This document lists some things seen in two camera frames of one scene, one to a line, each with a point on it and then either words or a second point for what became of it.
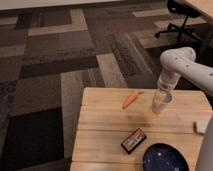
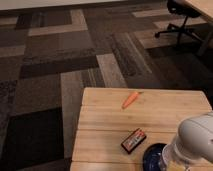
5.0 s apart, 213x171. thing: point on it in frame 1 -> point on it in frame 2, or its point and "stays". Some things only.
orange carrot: (130, 100) stays
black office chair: (182, 7) stays
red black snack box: (133, 140) stays
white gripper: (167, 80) -> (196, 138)
